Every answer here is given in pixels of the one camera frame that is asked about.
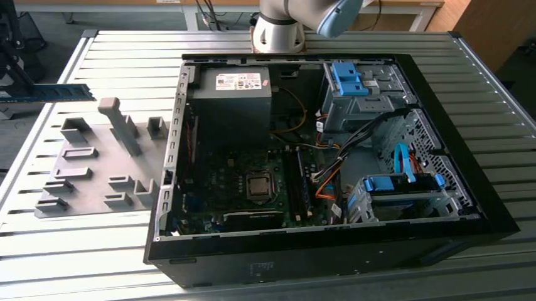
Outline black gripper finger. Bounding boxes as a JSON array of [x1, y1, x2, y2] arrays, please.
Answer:
[[0, 40, 38, 94]]

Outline green RAM stick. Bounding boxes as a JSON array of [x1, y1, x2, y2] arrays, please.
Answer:
[[0, 82, 93, 103]]

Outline RAM slot white clips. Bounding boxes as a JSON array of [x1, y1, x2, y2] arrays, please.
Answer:
[[283, 144, 300, 221]]

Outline RAM slot black clips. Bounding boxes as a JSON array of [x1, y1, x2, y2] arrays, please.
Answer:
[[290, 147, 306, 220]]

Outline white floor stand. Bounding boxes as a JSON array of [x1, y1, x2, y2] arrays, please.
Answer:
[[0, 103, 41, 120]]

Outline grey desk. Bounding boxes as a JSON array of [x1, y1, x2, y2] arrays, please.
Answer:
[[16, 0, 184, 24]]

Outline grey parts rack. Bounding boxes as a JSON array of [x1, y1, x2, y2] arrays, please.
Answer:
[[32, 97, 173, 219]]

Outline grey power supply unit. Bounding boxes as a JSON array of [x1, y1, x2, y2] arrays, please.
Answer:
[[185, 66, 275, 148]]

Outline green motherboard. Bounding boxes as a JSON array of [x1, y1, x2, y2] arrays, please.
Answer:
[[175, 144, 335, 235]]

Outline metal socket cover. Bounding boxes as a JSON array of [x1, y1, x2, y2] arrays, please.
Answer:
[[246, 169, 275, 203]]

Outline silver CPU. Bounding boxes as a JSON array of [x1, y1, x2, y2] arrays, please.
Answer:
[[248, 177, 271, 194]]

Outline CPU socket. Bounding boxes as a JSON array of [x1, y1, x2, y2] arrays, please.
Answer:
[[244, 169, 276, 204]]

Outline black graphics card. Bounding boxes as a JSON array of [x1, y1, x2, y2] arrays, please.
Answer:
[[220, 209, 286, 232]]

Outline blue empty disk carrier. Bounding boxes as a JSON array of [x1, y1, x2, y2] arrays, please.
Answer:
[[328, 61, 373, 97]]

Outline tall metal disk bay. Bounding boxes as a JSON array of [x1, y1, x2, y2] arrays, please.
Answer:
[[320, 61, 419, 134]]

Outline black open PC case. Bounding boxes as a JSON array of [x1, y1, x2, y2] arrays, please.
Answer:
[[143, 53, 521, 289]]

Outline blue carrier with disk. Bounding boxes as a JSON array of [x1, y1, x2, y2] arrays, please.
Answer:
[[362, 174, 445, 193]]

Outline white desk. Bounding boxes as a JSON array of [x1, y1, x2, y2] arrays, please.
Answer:
[[181, 0, 445, 32]]

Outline low metal disk bay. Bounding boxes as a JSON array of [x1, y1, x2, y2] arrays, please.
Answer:
[[346, 174, 477, 224]]

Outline brown wooden cabinet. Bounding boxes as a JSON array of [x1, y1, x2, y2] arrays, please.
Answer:
[[454, 0, 536, 75]]

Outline red black twisted wire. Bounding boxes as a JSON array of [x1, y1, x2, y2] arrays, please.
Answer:
[[187, 117, 197, 162]]

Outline thin yellow wire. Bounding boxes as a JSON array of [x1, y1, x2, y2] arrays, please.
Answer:
[[270, 87, 339, 150]]

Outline orange wire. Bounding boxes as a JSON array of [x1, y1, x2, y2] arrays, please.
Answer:
[[314, 174, 340, 201]]

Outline black wire bundle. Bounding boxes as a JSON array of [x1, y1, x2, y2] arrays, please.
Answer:
[[332, 108, 409, 162]]

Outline blue flat wire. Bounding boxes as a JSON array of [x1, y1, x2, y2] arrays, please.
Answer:
[[393, 142, 415, 184]]

